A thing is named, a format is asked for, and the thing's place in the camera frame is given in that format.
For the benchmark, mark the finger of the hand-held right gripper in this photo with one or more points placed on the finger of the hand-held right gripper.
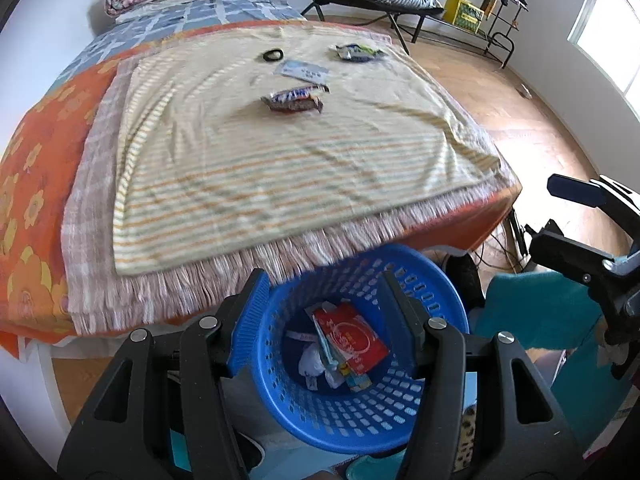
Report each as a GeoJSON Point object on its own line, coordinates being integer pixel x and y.
{"type": "Point", "coordinates": [565, 255]}
{"type": "Point", "coordinates": [575, 190]}

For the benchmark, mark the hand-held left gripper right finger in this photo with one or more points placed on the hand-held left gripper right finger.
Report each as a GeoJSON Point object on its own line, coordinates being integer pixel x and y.
{"type": "Point", "coordinates": [400, 320]}

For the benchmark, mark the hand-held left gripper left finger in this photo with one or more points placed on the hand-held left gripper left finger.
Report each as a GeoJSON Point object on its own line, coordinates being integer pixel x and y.
{"type": "Point", "coordinates": [252, 310]}

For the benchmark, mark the red carton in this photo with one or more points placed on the red carton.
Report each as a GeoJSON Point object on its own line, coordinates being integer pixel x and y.
{"type": "Point", "coordinates": [355, 335]}

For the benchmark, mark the teal wrapper strip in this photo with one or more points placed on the teal wrapper strip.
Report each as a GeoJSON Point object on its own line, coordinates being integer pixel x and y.
{"type": "Point", "coordinates": [327, 350]}

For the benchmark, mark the white tissue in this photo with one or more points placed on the white tissue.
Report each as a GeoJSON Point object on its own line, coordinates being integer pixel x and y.
{"type": "Point", "coordinates": [311, 362]}

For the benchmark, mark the blue plastic basket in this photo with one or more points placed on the blue plastic basket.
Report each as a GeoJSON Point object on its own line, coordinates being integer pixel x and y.
{"type": "Point", "coordinates": [350, 420]}

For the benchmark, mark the grey printed card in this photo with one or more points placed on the grey printed card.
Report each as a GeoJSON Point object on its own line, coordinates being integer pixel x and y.
{"type": "Point", "coordinates": [305, 71]}

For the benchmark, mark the teal cloth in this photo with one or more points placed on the teal cloth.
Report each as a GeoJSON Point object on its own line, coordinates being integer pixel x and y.
{"type": "Point", "coordinates": [535, 310]}

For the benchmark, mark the leopard print cloth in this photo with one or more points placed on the leopard print cloth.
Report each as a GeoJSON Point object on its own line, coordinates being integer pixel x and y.
{"type": "Point", "coordinates": [465, 440]}

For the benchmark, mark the yellow striped cloth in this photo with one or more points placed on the yellow striped cloth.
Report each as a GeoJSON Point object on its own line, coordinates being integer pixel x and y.
{"type": "Point", "coordinates": [300, 170]}

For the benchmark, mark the window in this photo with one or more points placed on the window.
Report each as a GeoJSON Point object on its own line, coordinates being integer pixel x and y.
{"type": "Point", "coordinates": [610, 45]}

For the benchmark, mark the black clothes rack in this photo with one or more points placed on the black clothes rack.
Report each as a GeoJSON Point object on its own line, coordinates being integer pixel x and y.
{"type": "Point", "coordinates": [513, 52]}

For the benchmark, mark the pink plaid fringed cloth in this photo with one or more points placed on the pink plaid fringed cloth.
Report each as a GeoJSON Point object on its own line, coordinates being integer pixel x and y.
{"type": "Point", "coordinates": [95, 185]}

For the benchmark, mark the brown snack bar wrapper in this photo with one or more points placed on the brown snack bar wrapper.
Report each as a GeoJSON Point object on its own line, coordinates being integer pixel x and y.
{"type": "Point", "coordinates": [295, 102]}

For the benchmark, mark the yellow crate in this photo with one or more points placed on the yellow crate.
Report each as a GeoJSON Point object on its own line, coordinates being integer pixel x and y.
{"type": "Point", "coordinates": [462, 10]}

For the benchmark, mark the blue green snack packet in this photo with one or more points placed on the blue green snack packet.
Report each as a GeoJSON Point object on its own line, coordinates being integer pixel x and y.
{"type": "Point", "coordinates": [357, 52]}

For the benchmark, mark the blue checked bed sheet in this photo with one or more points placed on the blue checked bed sheet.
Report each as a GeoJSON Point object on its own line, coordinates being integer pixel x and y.
{"type": "Point", "coordinates": [200, 15]}

